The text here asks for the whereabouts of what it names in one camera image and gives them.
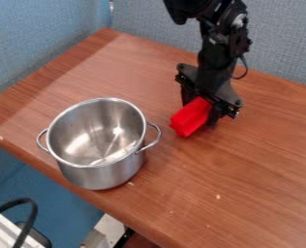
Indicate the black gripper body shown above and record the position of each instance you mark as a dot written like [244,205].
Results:
[210,78]

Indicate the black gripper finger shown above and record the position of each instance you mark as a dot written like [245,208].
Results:
[216,114]
[189,94]

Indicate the red block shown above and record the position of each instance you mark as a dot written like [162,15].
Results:
[190,117]

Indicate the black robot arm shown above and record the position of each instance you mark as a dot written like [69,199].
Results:
[224,21]

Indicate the stainless steel pot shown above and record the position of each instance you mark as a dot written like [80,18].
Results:
[97,139]

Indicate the white device with black part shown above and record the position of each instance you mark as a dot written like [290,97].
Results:
[21,235]

